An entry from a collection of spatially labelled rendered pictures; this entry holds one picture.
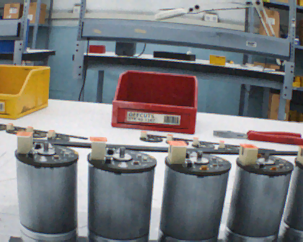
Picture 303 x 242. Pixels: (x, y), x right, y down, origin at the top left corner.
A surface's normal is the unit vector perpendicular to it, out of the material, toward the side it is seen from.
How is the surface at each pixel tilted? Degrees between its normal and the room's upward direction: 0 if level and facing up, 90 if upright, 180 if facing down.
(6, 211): 0
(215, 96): 90
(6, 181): 0
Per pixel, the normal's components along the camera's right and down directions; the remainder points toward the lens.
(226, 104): -0.09, 0.18
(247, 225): -0.44, 0.13
